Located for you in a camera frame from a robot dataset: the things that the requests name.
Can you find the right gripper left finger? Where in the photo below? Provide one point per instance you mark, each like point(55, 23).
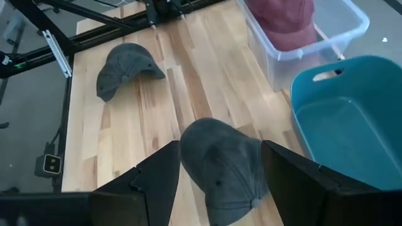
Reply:
point(157, 188)

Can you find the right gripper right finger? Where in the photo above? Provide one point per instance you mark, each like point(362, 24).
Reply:
point(298, 188)

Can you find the dark grey baseball cap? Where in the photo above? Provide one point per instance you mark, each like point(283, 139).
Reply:
point(125, 66)
point(226, 163)

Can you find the teal plastic bin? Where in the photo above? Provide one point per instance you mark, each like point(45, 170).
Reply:
point(345, 132)

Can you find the clear plastic bin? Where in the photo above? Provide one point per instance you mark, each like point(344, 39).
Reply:
point(282, 55)

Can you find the small white floor scrap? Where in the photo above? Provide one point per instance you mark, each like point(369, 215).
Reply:
point(384, 39)

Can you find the small table-level camera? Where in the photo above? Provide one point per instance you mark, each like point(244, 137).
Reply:
point(50, 164)

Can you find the silver aluminium bracket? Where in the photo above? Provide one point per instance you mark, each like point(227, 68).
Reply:
point(58, 55)

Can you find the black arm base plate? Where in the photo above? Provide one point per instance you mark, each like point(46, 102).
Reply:
point(163, 7)

